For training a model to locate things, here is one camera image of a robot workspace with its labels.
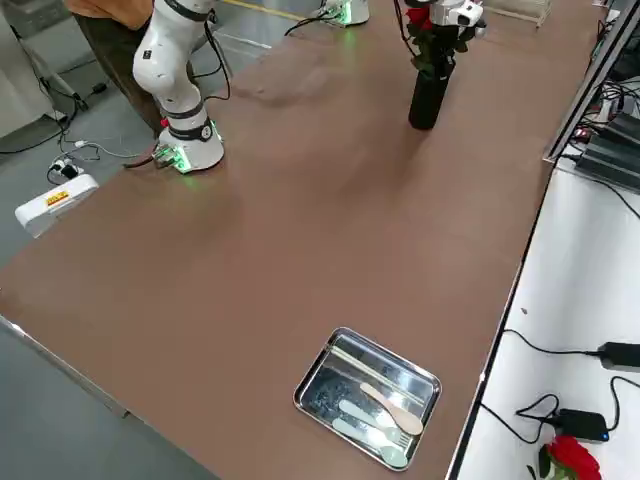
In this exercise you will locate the black desk power brick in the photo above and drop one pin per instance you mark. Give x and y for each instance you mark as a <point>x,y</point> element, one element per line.
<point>622,356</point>

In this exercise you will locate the person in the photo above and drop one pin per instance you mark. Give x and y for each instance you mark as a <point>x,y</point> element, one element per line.
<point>115,50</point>

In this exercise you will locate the shiny metal tray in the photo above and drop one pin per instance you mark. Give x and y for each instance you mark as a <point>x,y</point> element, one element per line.
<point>325,395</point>

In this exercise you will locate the single red rose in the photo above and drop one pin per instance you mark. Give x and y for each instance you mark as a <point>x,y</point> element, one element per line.
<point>575,455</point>

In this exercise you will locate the grey metal cabinet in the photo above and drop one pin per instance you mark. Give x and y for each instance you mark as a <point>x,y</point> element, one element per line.
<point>30,100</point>

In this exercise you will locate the black finned metal box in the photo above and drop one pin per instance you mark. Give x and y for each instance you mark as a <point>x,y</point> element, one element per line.
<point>610,162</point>
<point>622,127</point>

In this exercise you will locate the black cylindrical vase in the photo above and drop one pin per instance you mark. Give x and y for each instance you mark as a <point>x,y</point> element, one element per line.
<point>427,105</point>

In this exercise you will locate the thin pale chopstick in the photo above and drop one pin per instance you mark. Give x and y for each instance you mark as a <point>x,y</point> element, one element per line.
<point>380,375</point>
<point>385,371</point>

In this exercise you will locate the wooden spoon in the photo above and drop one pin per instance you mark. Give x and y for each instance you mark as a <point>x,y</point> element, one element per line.
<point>405,422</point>

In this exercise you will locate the black device blue light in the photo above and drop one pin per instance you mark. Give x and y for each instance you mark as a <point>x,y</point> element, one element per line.
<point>582,425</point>

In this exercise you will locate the red flower bouquet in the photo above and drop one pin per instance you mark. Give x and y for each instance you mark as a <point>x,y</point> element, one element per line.
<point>417,17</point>

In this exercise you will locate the white box yellow label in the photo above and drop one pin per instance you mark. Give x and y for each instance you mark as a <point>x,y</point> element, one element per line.
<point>60,200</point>

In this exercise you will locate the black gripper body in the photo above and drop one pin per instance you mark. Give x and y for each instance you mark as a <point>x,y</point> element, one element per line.
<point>445,40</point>

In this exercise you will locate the light green fork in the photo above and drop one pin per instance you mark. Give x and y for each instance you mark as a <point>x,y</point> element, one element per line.
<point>355,411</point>

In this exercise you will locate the aluminium frame post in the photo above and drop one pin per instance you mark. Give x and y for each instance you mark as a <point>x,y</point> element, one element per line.
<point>580,100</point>

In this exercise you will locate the white floor plug strip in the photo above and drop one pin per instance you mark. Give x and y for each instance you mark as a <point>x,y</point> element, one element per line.
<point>65,169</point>

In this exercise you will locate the light green spoon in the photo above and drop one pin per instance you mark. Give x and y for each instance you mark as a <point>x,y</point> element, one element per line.
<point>392,455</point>

